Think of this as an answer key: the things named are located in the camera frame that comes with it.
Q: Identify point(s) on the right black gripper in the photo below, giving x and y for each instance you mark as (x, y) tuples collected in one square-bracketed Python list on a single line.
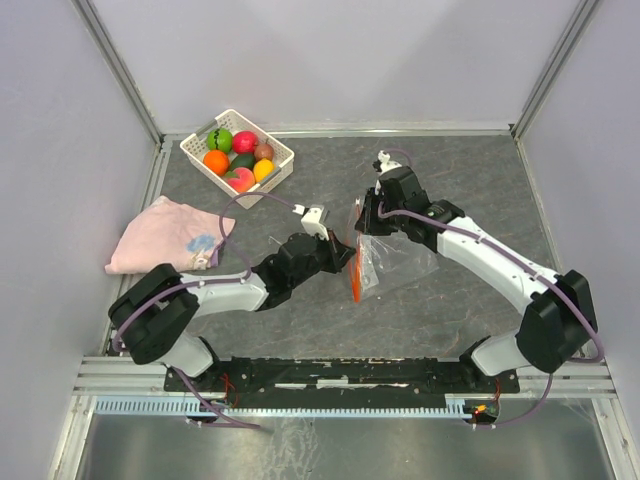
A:
[(365, 222)]

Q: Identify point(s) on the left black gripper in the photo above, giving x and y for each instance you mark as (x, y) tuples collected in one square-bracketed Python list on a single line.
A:
[(339, 253)]

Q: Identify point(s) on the clear orange zip top bag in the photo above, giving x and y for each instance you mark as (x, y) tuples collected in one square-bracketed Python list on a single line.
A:
[(383, 264)]

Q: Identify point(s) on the yellow toy lemon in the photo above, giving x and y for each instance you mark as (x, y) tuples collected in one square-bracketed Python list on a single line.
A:
[(262, 169)]

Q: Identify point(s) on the peach toy fruit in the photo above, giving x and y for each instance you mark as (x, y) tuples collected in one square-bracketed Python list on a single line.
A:
[(240, 179)]

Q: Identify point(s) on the dark green toy avocado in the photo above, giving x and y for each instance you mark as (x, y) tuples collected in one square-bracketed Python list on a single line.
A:
[(244, 160)]

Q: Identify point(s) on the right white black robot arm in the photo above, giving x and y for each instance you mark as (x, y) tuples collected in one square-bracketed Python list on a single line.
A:
[(558, 315)]

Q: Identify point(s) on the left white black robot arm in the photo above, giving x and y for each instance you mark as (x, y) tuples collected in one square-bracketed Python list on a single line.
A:
[(151, 319)]

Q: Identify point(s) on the brown toy fruit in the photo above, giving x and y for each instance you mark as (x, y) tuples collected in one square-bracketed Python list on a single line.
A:
[(263, 151)]

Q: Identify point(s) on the pink red toy fruit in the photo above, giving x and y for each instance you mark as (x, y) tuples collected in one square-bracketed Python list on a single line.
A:
[(244, 142)]

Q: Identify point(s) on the orange toy fruit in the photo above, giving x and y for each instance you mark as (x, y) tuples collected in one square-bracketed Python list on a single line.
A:
[(217, 161)]

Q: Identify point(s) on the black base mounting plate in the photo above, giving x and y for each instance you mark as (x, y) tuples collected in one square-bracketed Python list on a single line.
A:
[(271, 383)]

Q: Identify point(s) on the green watermelon toy ball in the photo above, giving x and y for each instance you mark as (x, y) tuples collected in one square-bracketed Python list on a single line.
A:
[(220, 139)]

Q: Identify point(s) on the pink folded cloth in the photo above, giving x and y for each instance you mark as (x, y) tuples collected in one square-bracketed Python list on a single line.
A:
[(187, 238)]

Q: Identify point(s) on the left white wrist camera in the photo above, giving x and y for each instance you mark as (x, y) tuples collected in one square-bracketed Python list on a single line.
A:
[(312, 220)]

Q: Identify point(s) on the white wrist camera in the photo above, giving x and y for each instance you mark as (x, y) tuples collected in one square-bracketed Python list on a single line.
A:
[(386, 162), (312, 220)]

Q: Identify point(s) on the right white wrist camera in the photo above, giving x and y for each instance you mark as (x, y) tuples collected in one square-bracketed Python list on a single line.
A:
[(386, 162)]

